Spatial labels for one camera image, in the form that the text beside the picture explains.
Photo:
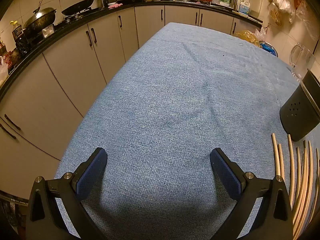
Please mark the blue plastic bag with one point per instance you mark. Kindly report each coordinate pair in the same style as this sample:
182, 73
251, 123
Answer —
268, 48

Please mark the yellow plastic bag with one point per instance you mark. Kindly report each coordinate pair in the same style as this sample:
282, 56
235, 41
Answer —
247, 36

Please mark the white plastic bag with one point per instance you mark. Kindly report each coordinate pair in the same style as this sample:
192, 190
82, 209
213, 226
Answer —
261, 33

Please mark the black chopstick holder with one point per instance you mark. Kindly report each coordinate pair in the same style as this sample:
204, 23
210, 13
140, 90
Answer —
297, 115

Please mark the red label seasoning jar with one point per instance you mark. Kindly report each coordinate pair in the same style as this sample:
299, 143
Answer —
10, 60

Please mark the gas stove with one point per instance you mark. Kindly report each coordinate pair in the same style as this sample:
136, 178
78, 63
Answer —
48, 31

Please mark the hanging clear plastic bag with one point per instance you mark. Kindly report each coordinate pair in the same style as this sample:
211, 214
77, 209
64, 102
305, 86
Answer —
285, 1

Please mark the blue tablecloth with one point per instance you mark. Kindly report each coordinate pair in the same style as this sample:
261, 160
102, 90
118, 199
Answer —
175, 92

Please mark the frosted glass mug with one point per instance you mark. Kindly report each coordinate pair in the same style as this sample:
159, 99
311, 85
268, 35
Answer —
303, 60

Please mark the pink cloth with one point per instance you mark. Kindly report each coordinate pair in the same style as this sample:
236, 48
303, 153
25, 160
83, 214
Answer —
115, 5

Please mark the blue label detergent bottle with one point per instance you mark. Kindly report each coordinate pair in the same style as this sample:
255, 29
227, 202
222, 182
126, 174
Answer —
244, 8

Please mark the bunch of wooden chopsticks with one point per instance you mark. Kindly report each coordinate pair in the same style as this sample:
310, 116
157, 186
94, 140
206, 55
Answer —
300, 212

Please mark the black wok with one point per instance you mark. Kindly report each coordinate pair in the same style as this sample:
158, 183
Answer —
77, 8

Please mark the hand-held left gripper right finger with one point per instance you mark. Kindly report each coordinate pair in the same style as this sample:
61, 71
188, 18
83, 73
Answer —
225, 172

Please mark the hanging brown dried bundle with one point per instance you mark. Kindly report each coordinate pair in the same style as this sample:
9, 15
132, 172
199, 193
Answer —
276, 15

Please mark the wooden cutting board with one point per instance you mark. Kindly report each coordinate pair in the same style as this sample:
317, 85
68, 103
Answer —
250, 17

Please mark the black ribbed jar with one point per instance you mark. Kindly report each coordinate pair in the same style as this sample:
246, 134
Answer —
23, 45

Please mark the steel kettle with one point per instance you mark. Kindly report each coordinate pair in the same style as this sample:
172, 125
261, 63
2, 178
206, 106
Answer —
102, 1

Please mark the steel lidded wok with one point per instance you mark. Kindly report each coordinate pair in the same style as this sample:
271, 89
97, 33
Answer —
40, 18

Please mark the black kitchen countertop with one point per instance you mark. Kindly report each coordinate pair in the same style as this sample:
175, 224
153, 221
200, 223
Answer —
140, 3

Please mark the white kitchen base cabinets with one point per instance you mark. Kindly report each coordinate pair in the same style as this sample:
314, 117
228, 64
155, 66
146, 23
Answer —
62, 62

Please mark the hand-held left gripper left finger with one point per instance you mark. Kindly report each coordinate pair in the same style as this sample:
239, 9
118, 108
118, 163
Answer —
91, 172

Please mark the cooking oil bottle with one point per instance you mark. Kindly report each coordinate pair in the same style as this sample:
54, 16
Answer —
17, 31

